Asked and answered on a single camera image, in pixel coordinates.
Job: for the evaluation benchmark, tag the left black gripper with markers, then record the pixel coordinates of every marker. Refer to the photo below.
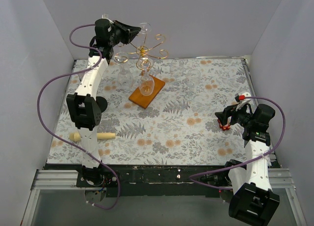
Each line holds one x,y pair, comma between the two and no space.
123,32

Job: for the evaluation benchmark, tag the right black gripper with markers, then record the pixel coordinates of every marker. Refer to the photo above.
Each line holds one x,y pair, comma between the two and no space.
230,116

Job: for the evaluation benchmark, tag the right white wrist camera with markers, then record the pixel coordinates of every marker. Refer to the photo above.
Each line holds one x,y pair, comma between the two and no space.
242,100

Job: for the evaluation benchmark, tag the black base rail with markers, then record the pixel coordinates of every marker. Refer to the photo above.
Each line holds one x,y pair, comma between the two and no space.
141,180

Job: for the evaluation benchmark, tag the microphone on black stand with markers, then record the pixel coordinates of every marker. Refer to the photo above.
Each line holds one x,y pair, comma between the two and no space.
102,103

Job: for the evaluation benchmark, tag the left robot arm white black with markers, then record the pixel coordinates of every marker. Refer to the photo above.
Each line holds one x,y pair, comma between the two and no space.
85,107

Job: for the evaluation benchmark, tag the ribbed clear wine glass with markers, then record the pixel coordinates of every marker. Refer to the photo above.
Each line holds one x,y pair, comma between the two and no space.
125,77

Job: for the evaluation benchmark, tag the red owl toy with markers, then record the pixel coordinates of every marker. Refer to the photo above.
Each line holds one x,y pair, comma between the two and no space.
224,127

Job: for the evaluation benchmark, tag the floral patterned table mat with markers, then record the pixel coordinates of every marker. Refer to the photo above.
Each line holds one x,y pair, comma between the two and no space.
172,130

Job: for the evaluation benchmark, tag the round clear wine glass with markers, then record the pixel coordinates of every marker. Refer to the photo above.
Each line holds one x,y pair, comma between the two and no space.
120,56

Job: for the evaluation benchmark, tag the gold wire wine glass rack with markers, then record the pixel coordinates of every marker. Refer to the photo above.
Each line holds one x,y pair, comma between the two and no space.
143,51

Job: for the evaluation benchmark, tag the wooden pestle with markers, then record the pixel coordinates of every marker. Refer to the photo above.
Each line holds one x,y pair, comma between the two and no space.
100,136

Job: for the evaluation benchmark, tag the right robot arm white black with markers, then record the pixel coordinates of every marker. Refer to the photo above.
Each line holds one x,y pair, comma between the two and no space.
253,202

